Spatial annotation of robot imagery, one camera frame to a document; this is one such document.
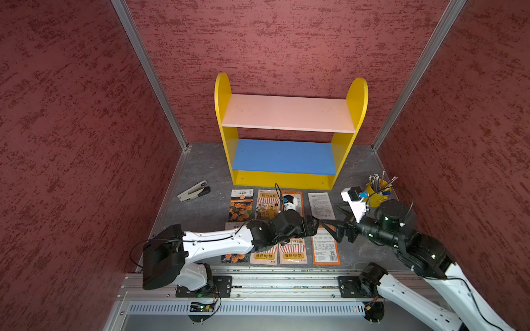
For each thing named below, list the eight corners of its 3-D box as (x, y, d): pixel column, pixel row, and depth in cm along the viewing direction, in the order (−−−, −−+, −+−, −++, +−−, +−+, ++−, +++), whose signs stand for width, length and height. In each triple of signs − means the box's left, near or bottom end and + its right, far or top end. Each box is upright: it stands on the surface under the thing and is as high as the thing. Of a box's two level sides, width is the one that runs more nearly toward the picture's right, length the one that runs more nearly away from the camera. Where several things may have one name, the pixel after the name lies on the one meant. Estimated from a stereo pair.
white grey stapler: (182, 205, 98) (180, 202, 95) (178, 196, 101) (176, 193, 99) (211, 191, 103) (210, 187, 101) (207, 182, 106) (205, 179, 104)
